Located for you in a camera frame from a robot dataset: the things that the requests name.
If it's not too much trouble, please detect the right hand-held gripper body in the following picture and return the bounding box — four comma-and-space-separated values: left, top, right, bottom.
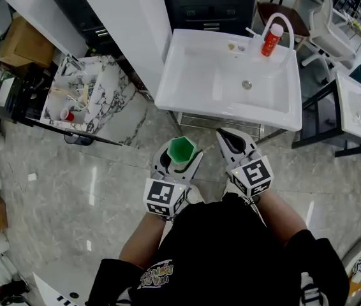
225, 151, 274, 198

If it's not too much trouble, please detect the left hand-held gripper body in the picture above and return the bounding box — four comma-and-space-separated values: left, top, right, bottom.
143, 170, 191, 220

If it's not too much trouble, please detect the green plastic cup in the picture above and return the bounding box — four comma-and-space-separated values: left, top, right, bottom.
166, 136, 198, 164

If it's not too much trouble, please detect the red bottle with white cap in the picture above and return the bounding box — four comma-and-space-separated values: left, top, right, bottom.
260, 23, 284, 57

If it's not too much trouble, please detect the person's right forearm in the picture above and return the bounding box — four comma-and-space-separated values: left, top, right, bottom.
256, 189, 309, 248

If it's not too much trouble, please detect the person's left forearm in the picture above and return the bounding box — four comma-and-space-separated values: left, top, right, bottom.
118, 212, 168, 270

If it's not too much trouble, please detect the person's left white shoe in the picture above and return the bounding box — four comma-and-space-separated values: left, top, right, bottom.
185, 186, 205, 205

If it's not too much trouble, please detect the white ceramic sink basin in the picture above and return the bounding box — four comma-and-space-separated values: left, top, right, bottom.
154, 28, 303, 132

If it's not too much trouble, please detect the person's black printed shirt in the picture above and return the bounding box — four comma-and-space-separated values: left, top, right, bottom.
86, 192, 350, 306

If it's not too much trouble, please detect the marble pattern sink cabinet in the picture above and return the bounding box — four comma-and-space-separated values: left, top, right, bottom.
40, 55, 149, 146

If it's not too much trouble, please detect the red plastic cup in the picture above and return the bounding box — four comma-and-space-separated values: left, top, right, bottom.
59, 108, 75, 122

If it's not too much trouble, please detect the teal waste bin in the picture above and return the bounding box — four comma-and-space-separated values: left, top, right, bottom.
348, 64, 361, 86

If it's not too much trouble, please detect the brown seat chair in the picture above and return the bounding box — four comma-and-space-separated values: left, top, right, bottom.
252, 0, 311, 49

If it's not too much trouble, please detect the white plastic chair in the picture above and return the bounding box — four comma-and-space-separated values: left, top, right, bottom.
301, 0, 357, 68

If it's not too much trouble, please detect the white printed bag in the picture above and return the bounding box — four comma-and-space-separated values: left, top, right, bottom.
343, 244, 361, 296

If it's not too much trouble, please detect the dark drawer cabinet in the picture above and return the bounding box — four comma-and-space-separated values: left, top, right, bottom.
159, 0, 260, 38

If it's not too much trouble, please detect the white tall cabinet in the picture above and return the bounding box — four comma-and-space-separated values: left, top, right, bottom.
0, 0, 173, 92

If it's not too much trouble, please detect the large brown cardboard box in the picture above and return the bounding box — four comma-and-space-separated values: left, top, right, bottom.
0, 17, 55, 69

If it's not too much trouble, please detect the black metal washbasin frame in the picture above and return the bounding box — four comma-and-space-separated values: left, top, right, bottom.
291, 80, 361, 157

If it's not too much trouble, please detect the white faucet with hose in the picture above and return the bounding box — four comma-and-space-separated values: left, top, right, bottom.
246, 12, 295, 66

